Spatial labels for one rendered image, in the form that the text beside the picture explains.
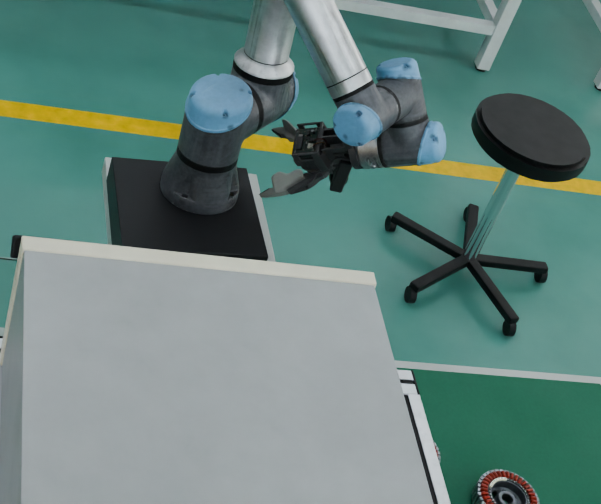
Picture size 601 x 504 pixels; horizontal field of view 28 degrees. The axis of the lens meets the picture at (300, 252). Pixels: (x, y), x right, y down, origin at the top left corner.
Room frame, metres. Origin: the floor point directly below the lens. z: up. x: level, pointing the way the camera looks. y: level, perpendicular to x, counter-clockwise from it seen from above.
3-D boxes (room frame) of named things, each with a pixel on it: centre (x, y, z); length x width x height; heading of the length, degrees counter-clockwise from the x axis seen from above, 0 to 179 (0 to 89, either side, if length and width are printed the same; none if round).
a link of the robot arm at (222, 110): (1.85, 0.23, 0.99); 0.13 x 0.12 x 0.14; 160
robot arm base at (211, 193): (1.84, 0.23, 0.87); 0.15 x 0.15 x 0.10
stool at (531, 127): (2.97, -0.50, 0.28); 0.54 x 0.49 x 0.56; 23
